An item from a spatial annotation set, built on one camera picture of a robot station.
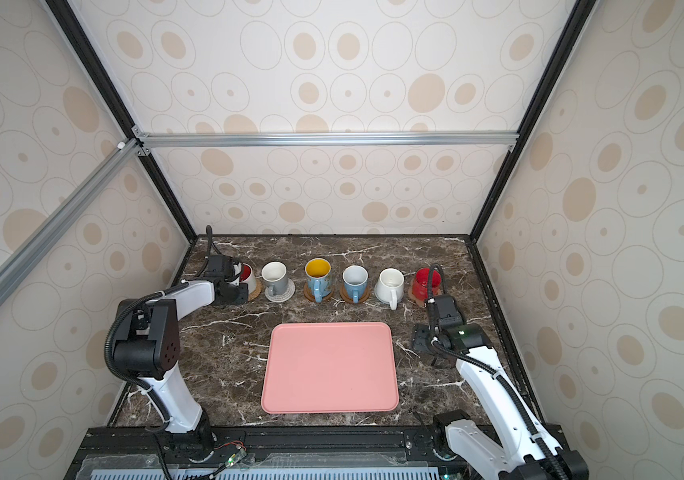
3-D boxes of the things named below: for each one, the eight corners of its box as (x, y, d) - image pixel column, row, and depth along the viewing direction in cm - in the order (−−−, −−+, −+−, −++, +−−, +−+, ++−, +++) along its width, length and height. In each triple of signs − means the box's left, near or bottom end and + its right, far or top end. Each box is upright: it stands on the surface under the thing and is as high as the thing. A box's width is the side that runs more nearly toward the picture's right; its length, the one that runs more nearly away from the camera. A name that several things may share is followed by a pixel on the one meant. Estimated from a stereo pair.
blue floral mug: (342, 312, 100) (342, 293, 92) (343, 284, 108) (342, 265, 99) (367, 312, 100) (369, 293, 92) (366, 284, 108) (367, 265, 99)
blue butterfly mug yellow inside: (306, 308, 101) (302, 288, 92) (309, 279, 109) (305, 258, 100) (329, 308, 101) (327, 288, 92) (331, 279, 109) (329, 258, 100)
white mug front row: (275, 304, 102) (269, 287, 94) (263, 286, 107) (256, 267, 99) (296, 293, 105) (291, 275, 97) (283, 275, 110) (278, 257, 102)
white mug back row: (370, 302, 103) (371, 286, 96) (383, 280, 109) (386, 264, 102) (393, 313, 100) (397, 298, 93) (406, 290, 106) (410, 274, 99)
